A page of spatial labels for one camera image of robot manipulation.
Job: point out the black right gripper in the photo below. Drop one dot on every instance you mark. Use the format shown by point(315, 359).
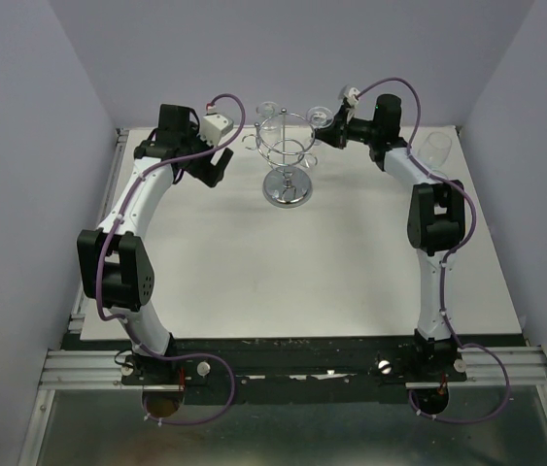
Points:
point(337, 133)

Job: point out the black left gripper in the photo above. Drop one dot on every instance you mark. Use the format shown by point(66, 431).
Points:
point(209, 173)

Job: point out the etched front wine glass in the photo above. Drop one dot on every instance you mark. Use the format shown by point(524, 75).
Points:
point(435, 149)

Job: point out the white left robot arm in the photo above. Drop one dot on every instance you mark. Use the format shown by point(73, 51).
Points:
point(116, 271)

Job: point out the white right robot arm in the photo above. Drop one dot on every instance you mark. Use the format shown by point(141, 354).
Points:
point(436, 217)

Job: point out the chrome wine glass rack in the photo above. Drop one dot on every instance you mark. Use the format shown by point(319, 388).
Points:
point(287, 184)

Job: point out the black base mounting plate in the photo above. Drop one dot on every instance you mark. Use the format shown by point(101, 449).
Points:
point(292, 371)

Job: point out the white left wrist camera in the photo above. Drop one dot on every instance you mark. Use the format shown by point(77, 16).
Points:
point(214, 127)

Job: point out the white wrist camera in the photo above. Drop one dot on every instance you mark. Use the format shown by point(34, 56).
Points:
point(349, 97)
point(214, 127)

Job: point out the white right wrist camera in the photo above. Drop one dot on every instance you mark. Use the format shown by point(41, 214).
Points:
point(349, 97)

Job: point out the aluminium extrusion rail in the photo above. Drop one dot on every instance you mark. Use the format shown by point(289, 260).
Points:
point(97, 370)

